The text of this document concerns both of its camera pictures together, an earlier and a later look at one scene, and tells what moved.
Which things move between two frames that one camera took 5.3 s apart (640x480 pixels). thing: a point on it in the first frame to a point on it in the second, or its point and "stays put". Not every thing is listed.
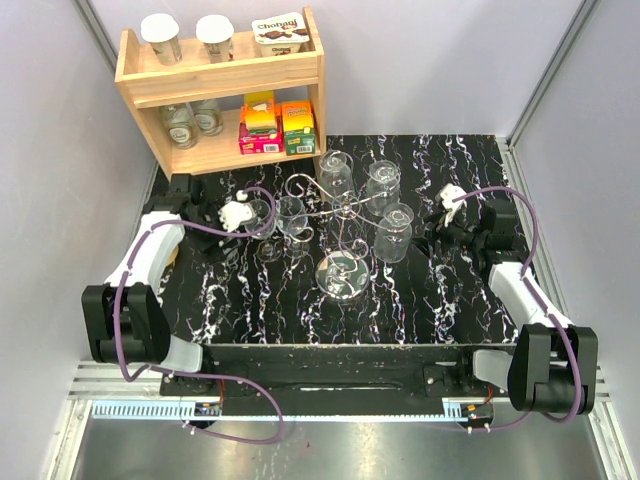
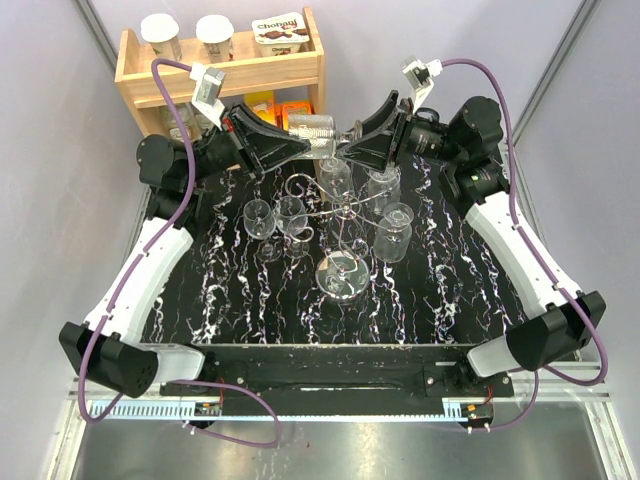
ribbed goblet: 393,232 stays put
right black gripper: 435,225 to 378,143
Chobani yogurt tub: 280,34 stays put
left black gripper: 213,247 to 260,146
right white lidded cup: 216,32 stays put
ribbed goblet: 336,174 stays put
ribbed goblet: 232,258 to 319,130
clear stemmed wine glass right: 291,222 stays put
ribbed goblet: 383,188 stays put
